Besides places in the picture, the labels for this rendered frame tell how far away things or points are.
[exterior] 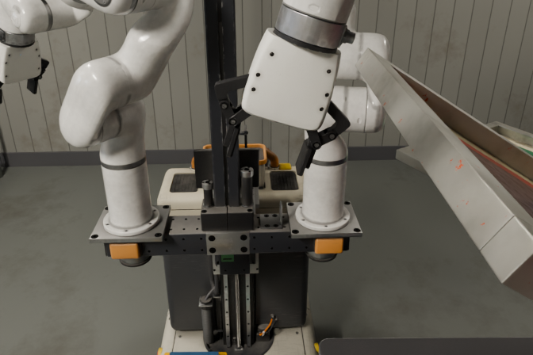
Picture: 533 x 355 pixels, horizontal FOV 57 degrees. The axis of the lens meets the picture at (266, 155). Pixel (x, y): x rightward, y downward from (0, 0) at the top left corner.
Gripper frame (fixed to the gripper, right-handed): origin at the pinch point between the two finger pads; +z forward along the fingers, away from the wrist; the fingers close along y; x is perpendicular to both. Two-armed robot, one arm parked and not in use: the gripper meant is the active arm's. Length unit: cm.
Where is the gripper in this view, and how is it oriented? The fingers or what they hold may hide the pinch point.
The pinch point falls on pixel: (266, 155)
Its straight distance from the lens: 61.4
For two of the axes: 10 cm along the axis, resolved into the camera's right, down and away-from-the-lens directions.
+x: 0.1, 4.3, -9.0
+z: -2.9, 8.7, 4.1
